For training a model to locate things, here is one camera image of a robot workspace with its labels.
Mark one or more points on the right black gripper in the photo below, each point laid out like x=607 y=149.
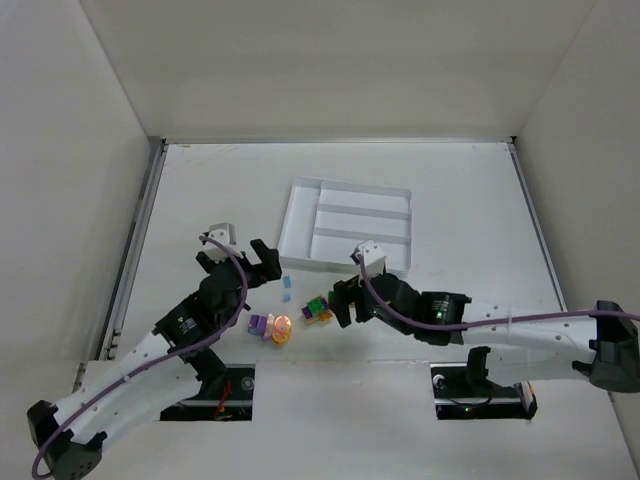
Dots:
x=355 y=301

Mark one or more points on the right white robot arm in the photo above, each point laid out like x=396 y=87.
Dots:
x=505 y=346

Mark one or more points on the white divided sorting tray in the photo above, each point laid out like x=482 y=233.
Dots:
x=326 y=219

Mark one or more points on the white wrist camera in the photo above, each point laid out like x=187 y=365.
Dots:
x=370 y=257
x=219 y=242

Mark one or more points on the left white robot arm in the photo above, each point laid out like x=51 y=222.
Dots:
x=173 y=362

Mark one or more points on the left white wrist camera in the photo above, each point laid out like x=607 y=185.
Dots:
x=219 y=242

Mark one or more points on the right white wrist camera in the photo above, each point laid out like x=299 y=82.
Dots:
x=370 y=257

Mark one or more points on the orange round lego figure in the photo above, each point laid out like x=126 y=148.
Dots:
x=281 y=330

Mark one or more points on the green purple yellow lego stack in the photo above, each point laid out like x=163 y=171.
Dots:
x=316 y=310

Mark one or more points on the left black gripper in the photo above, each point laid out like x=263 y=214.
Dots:
x=245 y=267

